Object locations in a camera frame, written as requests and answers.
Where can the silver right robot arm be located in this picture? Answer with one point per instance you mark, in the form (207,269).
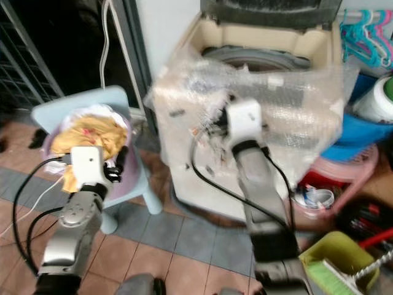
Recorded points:
(267,203)

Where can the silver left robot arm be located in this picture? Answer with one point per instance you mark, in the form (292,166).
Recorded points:
(70,233)

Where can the beige top-load washing machine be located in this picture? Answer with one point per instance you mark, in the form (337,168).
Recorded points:
(190,178)

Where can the teal and pink clothes hangers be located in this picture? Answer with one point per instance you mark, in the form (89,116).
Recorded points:
(365,37)

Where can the lilac plastic laundry basin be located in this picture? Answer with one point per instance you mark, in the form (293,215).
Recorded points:
(130,132)

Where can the yellow garment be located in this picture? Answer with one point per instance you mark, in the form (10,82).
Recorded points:
(89,132)

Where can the white garment in basin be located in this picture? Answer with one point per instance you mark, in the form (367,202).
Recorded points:
(98,110)

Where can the clear bubble wrap sheet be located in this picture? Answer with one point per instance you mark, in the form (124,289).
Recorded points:
(301,104)

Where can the black shoe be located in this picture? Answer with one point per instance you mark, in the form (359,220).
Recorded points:
(37,139)

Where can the light blue plastic chair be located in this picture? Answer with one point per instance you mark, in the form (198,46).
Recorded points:
(49,109)

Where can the white cup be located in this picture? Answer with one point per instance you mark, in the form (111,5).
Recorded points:
(316,198)

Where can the metal window grille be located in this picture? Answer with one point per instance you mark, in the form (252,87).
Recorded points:
(21,67)

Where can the pink plastic basket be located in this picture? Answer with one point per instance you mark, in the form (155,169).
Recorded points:
(353,169)

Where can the blue plastic tub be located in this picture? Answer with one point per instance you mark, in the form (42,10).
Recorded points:
(362,138)

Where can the white jug with green lid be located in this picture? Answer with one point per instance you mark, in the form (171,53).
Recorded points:
(377,101)

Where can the red and black crate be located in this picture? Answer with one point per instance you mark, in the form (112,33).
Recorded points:
(368,221)

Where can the white bristle brush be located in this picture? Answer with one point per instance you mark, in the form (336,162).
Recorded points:
(344,279)

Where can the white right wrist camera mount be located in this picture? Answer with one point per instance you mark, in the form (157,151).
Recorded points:
(244,120)

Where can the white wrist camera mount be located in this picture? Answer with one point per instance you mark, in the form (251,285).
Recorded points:
(244,120)
(87,166)

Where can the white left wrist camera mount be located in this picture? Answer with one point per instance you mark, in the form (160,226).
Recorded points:
(87,166)

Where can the dark grey door frame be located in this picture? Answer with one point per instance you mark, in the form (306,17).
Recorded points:
(135,61)

